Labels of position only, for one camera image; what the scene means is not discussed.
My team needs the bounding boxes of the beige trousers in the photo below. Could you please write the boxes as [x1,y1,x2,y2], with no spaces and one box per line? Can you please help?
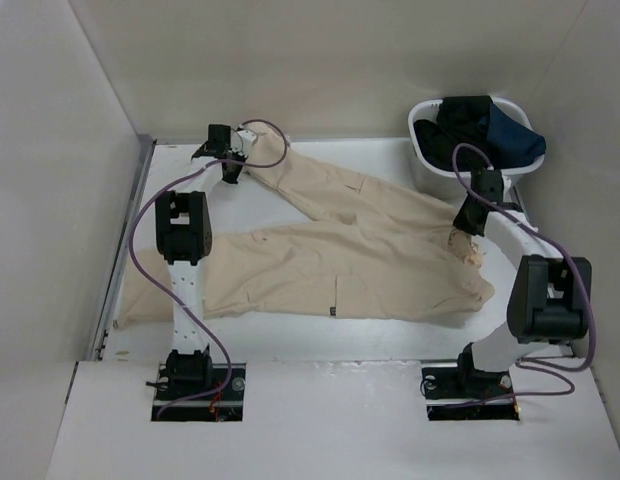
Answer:
[112,127,496,331]

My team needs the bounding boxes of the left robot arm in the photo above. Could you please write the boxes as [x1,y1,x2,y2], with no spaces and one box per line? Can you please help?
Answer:
[153,124,236,408]

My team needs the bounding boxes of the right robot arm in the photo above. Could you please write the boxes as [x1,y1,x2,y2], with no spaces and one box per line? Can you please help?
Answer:
[453,168,596,401]

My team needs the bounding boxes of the white laundry basket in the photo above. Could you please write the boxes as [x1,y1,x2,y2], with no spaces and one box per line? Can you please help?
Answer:
[408,96,545,199]

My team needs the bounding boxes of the navy blue garment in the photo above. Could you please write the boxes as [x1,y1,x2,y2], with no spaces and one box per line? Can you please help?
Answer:
[478,103,546,169]

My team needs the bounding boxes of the black garment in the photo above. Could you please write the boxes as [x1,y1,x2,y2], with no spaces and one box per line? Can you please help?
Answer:
[413,96,494,172]

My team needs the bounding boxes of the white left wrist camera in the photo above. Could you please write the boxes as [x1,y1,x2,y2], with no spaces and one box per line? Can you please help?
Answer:
[234,127,259,158]

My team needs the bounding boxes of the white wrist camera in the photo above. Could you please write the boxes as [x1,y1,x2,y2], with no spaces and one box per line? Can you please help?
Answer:
[471,169,505,203]
[234,127,259,158]

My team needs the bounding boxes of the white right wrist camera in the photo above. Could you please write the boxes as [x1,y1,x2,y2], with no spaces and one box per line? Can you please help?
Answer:
[471,169,505,203]

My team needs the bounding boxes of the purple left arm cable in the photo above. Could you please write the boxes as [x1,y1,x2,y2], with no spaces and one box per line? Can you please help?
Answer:
[129,118,291,419]

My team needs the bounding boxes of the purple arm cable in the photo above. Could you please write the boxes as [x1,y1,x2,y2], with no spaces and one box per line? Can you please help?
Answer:
[129,118,291,419]
[452,143,599,409]

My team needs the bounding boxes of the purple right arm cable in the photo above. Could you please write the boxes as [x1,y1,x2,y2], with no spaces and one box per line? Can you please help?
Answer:
[452,143,599,409]

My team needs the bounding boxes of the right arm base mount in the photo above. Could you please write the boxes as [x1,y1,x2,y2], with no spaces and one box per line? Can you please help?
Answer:
[420,362,519,421]

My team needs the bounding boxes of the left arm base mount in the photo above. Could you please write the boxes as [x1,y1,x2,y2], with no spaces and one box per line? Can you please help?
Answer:
[146,363,247,423]

